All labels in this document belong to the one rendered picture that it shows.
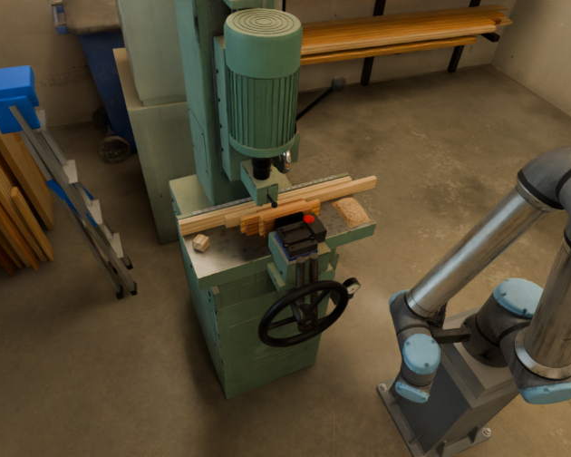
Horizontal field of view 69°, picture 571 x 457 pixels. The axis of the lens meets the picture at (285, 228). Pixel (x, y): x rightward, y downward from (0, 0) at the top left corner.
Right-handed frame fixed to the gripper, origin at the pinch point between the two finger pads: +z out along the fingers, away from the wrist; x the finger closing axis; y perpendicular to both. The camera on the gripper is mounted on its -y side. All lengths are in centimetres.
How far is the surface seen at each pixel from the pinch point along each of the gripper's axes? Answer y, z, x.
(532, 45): -6, 357, 73
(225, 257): 60, -30, -27
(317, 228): 37, -15, -33
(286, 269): 41, -28, -28
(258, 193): 55, -14, -40
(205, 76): 73, -3, -69
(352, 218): 33.4, 2.7, -21.3
